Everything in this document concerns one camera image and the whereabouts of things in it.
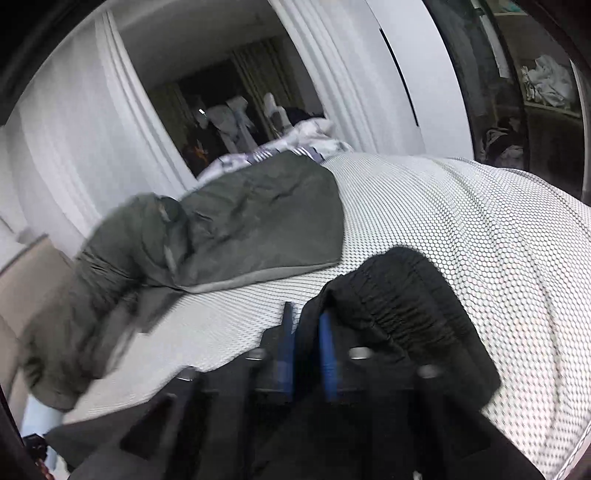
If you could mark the beige padded headboard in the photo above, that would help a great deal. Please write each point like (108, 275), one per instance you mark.
(27, 295)

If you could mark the black pants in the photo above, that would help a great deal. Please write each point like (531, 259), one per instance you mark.
(406, 295)

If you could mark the pile of dark clothes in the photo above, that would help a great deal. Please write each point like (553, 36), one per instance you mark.
(505, 143)

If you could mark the dark olive curtain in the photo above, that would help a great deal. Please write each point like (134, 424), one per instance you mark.
(277, 69)

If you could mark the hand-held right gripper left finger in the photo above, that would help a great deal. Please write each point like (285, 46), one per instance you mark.
(288, 355)

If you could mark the light blue pillow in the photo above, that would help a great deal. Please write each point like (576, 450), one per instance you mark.
(41, 415)

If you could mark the white patterned blanket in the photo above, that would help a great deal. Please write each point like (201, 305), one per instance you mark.
(295, 141)

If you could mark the pile of white clothes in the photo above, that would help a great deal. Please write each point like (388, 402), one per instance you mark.
(549, 81)

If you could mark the white hanging garment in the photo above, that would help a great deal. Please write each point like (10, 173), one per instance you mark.
(228, 122)
(274, 110)

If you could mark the honeycomb patterned bed mattress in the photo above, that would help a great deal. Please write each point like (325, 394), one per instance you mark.
(461, 230)

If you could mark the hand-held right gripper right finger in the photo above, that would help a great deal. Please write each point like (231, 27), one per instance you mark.
(328, 360)

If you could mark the white wardrobe door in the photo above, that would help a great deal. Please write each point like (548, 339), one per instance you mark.
(425, 69)

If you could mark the olive green jacket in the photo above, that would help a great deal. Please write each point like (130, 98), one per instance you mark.
(258, 221)

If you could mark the white curtain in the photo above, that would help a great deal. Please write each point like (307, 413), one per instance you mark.
(74, 138)
(318, 60)

